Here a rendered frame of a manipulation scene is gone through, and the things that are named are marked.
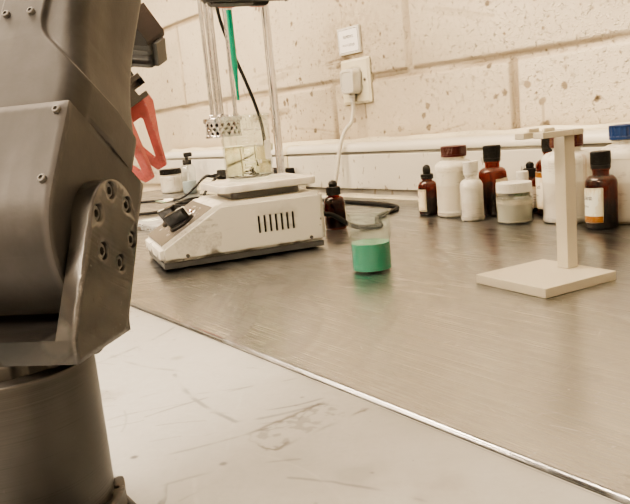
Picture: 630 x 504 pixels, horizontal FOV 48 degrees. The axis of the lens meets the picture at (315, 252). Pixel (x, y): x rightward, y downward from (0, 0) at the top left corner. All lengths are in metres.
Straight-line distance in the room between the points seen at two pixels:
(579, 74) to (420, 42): 0.32
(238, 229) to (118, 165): 0.54
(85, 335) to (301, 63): 1.35
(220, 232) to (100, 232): 0.56
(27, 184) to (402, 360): 0.27
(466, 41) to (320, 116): 0.42
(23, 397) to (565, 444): 0.22
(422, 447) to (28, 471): 0.17
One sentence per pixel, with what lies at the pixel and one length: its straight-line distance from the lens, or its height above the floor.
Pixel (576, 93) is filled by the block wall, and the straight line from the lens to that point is 1.10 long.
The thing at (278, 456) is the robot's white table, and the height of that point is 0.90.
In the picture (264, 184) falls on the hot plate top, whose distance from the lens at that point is 0.83.
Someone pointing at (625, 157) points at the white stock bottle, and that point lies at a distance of 0.89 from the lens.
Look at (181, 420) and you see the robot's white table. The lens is 0.40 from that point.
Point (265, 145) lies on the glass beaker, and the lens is 0.88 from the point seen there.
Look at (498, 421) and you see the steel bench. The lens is 0.36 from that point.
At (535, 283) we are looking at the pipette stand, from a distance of 0.59.
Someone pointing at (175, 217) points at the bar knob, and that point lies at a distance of 0.84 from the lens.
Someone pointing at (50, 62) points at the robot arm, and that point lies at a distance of 0.29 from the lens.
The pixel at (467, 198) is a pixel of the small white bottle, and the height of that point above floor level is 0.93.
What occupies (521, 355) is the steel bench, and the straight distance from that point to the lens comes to 0.45.
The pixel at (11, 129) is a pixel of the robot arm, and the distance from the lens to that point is 0.28.
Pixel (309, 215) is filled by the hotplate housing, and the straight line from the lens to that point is 0.85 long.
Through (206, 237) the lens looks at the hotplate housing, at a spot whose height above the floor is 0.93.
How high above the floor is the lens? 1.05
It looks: 10 degrees down
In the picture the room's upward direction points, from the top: 5 degrees counter-clockwise
